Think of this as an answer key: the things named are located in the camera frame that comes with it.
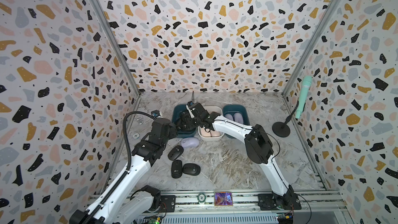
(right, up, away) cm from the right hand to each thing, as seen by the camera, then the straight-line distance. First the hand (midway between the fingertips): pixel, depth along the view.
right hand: (190, 120), depth 94 cm
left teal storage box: (-6, -9, +3) cm, 11 cm away
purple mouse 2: (+25, +2, +11) cm, 27 cm away
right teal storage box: (+26, +7, +19) cm, 32 cm away
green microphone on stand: (+59, -6, +8) cm, 60 cm away
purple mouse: (0, -13, -2) cm, 13 cm away
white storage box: (+17, +7, +12) cm, 22 cm away
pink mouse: (+15, -8, +1) cm, 17 cm away
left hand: (-7, -1, -16) cm, 17 cm away
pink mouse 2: (+8, -8, +1) cm, 12 cm away
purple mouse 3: (+31, +1, +11) cm, 33 cm away
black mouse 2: (-6, -25, -12) cm, 28 cm away
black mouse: (-8, -18, -6) cm, 20 cm away
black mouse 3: (+2, -25, -12) cm, 28 cm away
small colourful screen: (+18, -36, -20) cm, 45 cm away
